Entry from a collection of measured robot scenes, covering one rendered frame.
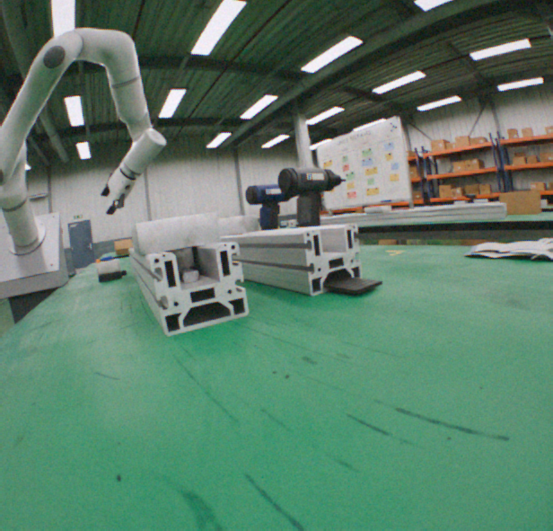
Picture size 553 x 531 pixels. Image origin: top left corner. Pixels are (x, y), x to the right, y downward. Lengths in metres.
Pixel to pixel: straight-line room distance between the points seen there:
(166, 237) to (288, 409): 0.27
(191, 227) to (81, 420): 0.27
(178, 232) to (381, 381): 0.29
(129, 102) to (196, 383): 0.76
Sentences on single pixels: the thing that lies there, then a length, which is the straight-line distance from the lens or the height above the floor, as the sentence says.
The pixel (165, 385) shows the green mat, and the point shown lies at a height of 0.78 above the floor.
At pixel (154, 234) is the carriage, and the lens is 0.37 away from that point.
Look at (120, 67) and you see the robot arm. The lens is 0.83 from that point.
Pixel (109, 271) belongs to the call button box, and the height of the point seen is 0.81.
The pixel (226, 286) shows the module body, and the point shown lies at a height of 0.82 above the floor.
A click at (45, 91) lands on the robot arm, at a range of 0.87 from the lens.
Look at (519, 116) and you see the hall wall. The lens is 10.96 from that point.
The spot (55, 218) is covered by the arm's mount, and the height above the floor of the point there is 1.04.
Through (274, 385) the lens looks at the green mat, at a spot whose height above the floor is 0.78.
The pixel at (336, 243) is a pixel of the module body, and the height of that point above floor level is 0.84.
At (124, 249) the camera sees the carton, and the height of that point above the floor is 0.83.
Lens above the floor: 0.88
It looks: 6 degrees down
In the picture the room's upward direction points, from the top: 7 degrees counter-clockwise
